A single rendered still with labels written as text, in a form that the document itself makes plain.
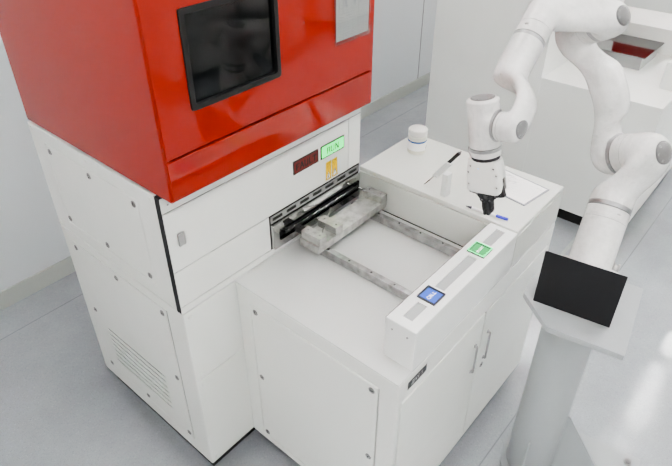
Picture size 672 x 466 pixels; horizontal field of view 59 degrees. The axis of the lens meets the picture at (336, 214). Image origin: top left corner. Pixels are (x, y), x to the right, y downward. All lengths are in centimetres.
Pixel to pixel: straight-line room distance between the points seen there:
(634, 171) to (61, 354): 243
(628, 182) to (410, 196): 68
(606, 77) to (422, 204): 69
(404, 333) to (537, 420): 81
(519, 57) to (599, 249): 58
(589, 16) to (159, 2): 109
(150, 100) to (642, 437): 221
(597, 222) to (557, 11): 59
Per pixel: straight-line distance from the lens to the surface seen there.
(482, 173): 164
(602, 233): 182
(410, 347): 156
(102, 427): 268
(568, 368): 202
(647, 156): 184
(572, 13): 178
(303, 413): 204
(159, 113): 141
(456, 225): 201
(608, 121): 190
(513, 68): 163
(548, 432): 226
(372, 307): 177
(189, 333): 187
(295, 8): 163
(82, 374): 289
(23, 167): 310
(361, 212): 205
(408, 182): 207
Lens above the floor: 204
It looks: 35 degrees down
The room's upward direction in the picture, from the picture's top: straight up
